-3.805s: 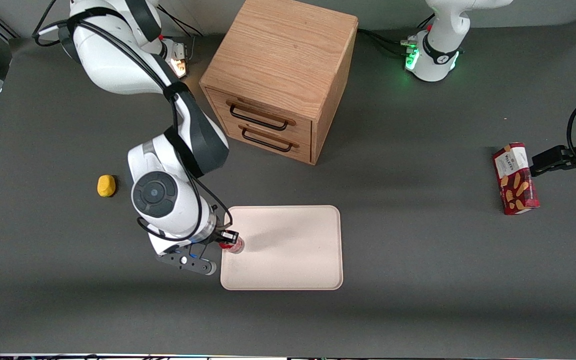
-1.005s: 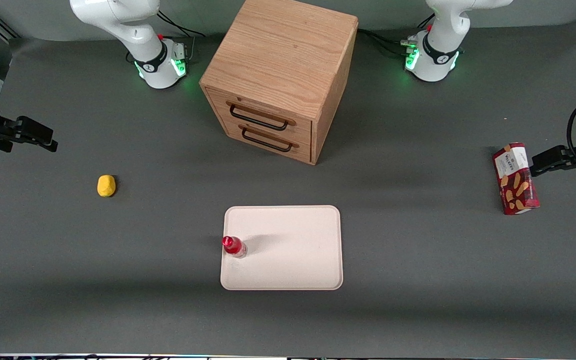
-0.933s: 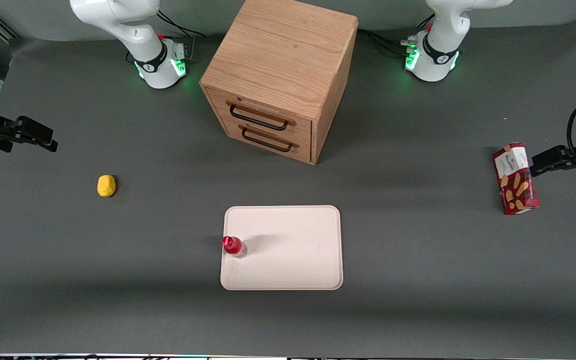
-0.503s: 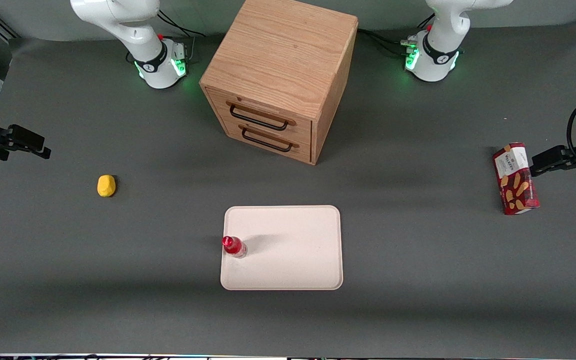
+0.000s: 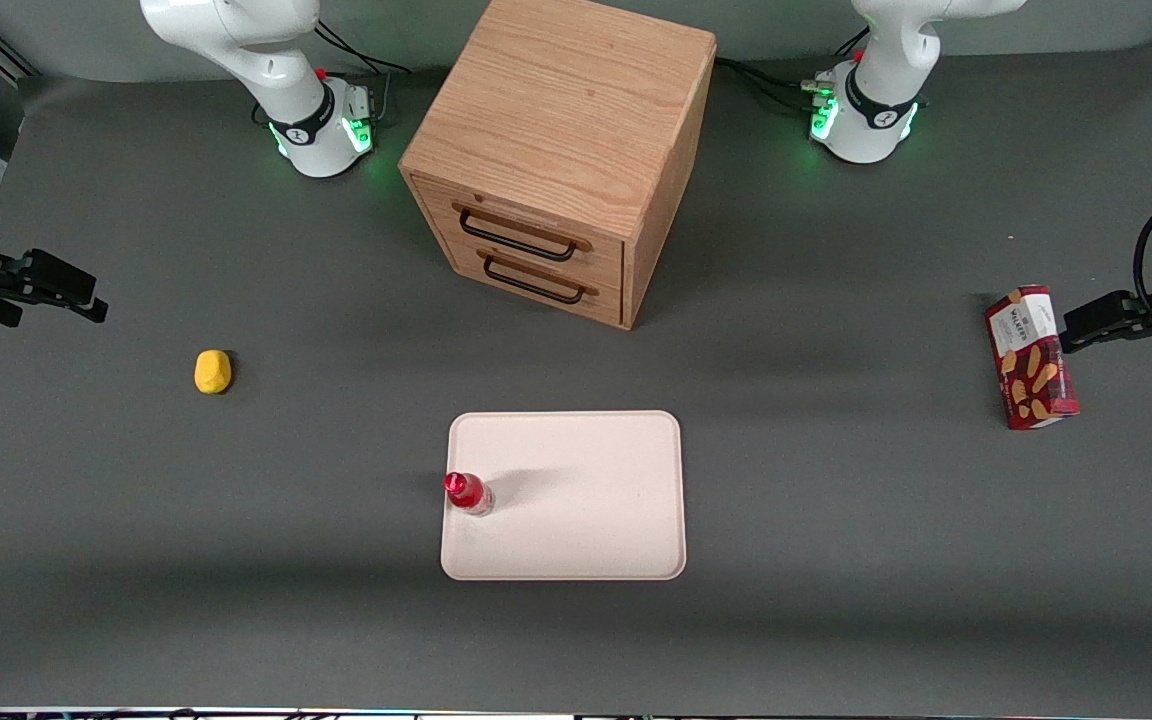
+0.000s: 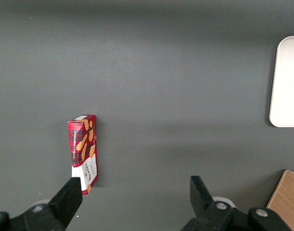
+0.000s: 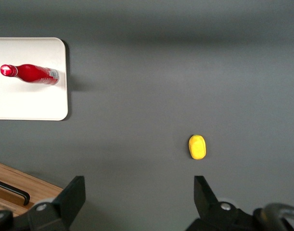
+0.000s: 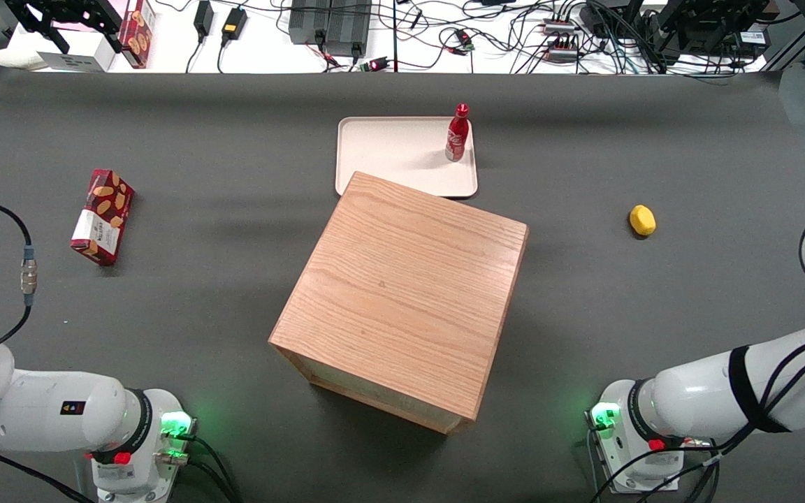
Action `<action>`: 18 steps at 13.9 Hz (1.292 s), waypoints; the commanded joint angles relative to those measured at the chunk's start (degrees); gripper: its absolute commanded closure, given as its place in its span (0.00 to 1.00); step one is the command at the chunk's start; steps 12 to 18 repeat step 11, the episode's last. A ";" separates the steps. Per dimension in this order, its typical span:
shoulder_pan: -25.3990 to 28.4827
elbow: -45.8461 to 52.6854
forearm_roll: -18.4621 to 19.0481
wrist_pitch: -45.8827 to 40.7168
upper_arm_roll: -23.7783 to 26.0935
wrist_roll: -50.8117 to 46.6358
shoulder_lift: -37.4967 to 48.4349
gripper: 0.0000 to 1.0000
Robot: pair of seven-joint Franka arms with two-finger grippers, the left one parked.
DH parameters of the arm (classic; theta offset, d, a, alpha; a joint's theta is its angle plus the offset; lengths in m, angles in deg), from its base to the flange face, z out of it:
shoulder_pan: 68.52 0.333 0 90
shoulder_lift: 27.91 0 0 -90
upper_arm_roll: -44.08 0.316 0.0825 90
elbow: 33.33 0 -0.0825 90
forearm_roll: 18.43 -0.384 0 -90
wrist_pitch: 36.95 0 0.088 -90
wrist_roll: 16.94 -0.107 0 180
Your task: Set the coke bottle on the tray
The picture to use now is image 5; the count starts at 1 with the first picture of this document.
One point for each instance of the grey table mat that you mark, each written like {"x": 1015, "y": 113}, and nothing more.
{"x": 836, "y": 560}

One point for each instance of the red coke bottle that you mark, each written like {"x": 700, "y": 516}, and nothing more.
{"x": 468, "y": 493}

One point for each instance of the yellow lemon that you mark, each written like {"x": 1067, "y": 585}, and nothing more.
{"x": 213, "y": 372}

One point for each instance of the wooden two-drawer cabinet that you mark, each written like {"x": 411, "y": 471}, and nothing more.
{"x": 566, "y": 100}

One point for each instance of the red shortbread cookie box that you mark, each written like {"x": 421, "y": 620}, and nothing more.
{"x": 1033, "y": 360}

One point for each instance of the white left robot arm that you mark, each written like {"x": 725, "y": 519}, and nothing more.
{"x": 881, "y": 90}

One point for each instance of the aluminium frame rail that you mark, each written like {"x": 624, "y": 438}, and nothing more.
{"x": 1, "y": 50}

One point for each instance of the beige rectangular tray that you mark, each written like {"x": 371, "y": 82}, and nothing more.
{"x": 586, "y": 500}

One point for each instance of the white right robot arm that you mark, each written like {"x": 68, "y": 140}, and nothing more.
{"x": 276, "y": 70}

